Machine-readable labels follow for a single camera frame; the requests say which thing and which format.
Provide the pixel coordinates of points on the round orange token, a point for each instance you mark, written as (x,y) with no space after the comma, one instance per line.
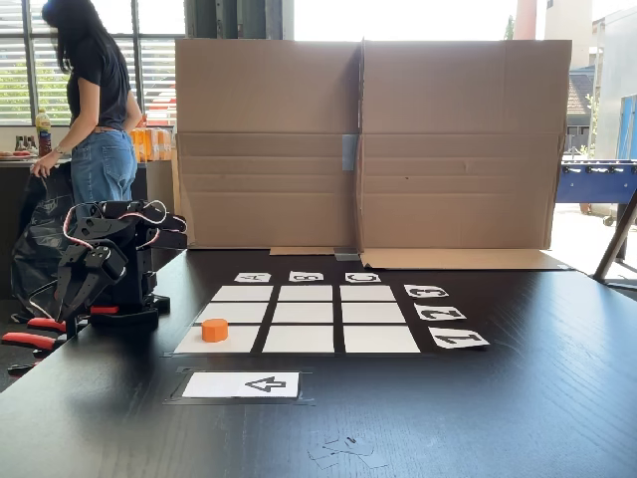
(215,331)

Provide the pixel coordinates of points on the white nine-square grid sheet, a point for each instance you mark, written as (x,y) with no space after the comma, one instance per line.
(298,339)

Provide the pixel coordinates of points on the black garbage bag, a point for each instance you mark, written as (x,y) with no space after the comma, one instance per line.
(40,239)

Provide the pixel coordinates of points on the red black bar clamp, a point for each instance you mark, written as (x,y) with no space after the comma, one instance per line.
(27,341)

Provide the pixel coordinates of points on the orange carton pack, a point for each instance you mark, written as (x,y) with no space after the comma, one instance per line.
(142,144)
(163,143)

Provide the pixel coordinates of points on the small brown bottle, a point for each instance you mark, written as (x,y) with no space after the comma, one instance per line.
(31,144)
(20,144)

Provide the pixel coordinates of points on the yellow red drink bottle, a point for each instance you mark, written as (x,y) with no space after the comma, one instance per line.
(44,134)

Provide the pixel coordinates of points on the plate of food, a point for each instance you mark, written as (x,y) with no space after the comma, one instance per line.
(17,155)

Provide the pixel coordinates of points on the person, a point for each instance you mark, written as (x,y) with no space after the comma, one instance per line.
(99,99)

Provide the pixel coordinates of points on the white arrow paper sheet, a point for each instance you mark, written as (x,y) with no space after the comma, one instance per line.
(219,386)

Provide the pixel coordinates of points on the window with blinds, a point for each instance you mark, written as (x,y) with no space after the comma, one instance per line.
(20,74)

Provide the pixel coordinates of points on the paper label letter B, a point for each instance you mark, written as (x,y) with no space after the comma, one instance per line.
(306,277)

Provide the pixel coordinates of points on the brown cardboard panel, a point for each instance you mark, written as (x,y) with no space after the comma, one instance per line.
(264,99)
(463,109)

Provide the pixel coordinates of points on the grey tape strip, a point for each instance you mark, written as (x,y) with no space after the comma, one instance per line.
(349,152)
(347,255)

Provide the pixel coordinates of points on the paper label letter C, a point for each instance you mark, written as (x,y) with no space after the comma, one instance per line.
(362,278)

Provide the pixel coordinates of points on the paper label number 3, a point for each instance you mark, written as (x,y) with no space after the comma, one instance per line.
(426,291)

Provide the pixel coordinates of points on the paper label number 2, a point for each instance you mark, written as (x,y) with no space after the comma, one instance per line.
(440,313)

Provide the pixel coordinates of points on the blue foosball table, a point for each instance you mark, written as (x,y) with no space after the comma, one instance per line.
(594,184)

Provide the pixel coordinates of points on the slanted wooden leg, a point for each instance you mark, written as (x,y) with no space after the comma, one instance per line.
(617,239)

